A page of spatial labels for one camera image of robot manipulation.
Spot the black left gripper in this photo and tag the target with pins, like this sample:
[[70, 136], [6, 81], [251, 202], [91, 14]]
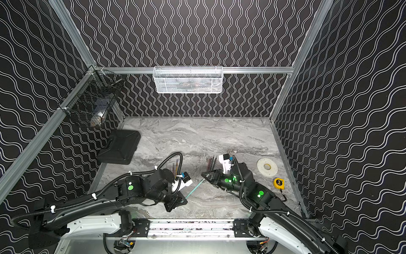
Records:
[[175, 200]]

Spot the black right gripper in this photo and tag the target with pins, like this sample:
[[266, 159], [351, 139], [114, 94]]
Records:
[[217, 178]]

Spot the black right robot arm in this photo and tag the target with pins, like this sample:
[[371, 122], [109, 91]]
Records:
[[271, 217]]

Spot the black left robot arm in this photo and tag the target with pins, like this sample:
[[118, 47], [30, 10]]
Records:
[[49, 223]]

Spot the white tape roll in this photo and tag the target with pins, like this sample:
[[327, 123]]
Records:
[[267, 167]]

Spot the yellow tape measure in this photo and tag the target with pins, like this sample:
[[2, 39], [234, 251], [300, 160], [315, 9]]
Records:
[[279, 184]]

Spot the black plastic case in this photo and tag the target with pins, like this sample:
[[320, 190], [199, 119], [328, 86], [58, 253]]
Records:
[[120, 147]]

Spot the white wire basket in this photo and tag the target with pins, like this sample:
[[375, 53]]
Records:
[[187, 83]]

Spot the black wire basket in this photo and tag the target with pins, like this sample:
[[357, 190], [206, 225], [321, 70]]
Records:
[[92, 104]]

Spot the aluminium back rail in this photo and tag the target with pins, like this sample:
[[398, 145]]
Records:
[[198, 69]]

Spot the aluminium left side rail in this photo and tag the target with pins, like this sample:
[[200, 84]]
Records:
[[24, 160]]

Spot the aluminium corner post right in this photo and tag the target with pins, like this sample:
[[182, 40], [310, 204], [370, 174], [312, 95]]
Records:
[[309, 39]]

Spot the aluminium corner post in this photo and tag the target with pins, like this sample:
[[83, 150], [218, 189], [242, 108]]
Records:
[[73, 32], [309, 39]]

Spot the aluminium corner post left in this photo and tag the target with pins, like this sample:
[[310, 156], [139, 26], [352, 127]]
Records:
[[73, 32]]

